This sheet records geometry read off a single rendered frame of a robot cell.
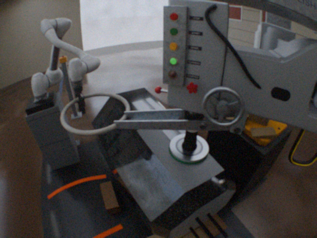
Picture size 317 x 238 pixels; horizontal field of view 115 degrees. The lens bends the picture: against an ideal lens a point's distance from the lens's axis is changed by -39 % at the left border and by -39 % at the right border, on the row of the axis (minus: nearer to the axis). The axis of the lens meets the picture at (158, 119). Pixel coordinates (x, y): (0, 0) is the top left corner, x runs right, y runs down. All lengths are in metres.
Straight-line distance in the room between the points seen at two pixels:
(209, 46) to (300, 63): 0.33
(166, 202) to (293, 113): 0.66
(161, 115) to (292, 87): 0.67
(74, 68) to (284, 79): 1.15
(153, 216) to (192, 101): 0.57
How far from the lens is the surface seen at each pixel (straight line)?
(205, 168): 0.84
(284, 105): 0.64
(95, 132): 0.93
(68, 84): 2.77
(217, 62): 0.55
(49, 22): 1.51
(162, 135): 0.99
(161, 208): 0.81
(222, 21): 0.54
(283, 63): 0.59
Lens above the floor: 1.45
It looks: 34 degrees down
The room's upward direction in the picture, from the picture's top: straight up
